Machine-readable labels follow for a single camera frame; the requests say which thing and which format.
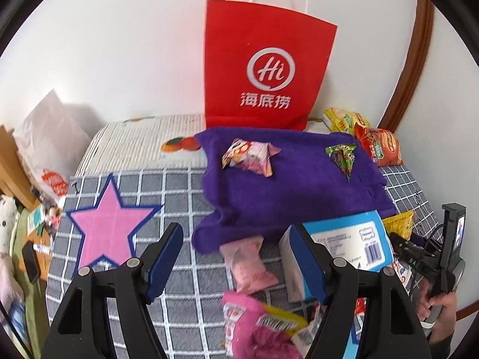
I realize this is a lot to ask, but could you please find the black cable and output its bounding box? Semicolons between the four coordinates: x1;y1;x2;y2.
411;223;447;258

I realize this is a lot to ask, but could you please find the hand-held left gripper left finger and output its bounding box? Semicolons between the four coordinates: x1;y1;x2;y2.
40;222;184;359

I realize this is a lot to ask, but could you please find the purple towel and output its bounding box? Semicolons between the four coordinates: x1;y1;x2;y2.
192;127;395;254

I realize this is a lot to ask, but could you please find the dark phone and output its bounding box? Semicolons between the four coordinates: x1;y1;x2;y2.
22;240;40;284

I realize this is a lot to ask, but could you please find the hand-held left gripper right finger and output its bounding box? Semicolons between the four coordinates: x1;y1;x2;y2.
290;222;429;359

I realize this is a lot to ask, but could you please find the pink white candy packet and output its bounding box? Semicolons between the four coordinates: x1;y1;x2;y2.
222;138;282;177

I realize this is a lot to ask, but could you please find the grey plaid bed sheet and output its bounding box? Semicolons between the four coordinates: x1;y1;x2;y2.
45;164;444;359

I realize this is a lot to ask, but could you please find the brown cardboard box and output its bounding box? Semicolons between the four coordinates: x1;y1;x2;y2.
0;124;42;212

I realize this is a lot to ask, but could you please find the orange chips bag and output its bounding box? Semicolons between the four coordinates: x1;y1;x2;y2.
354;123;404;168

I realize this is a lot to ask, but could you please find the white plastic bag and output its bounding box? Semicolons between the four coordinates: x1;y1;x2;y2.
12;89;95;207

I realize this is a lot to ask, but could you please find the brown wooden trim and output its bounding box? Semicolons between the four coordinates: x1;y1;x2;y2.
376;0;435;135

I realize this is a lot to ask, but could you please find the fruit print white sheet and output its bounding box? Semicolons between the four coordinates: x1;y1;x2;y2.
76;113;331;177

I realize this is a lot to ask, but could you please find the magenta snack packet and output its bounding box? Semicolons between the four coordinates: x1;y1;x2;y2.
222;291;322;359

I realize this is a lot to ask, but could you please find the yellow snack packet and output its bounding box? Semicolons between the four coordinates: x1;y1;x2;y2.
382;210;415;242

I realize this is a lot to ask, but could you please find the yellow chips bag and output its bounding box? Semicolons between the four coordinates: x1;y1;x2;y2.
322;107;371;135

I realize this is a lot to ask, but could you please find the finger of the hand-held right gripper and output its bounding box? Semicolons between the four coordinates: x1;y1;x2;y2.
389;232;425;267

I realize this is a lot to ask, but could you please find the green triangular snack packet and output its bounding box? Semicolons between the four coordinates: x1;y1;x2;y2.
325;143;357;182

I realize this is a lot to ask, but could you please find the blue white box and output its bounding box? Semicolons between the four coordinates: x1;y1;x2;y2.
278;210;395;303

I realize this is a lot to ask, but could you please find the person's right forearm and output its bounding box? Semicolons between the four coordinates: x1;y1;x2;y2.
427;305;460;359

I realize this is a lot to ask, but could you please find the small pale pink packet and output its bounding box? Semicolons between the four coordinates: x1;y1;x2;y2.
219;235;280;294

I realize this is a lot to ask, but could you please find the red paper bag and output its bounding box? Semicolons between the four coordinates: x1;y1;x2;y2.
204;0;338;132

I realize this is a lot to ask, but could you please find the person's right hand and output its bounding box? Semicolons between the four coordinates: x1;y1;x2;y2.
416;290;459;324

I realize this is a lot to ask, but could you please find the pink star sticker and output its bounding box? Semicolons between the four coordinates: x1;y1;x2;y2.
66;174;164;272

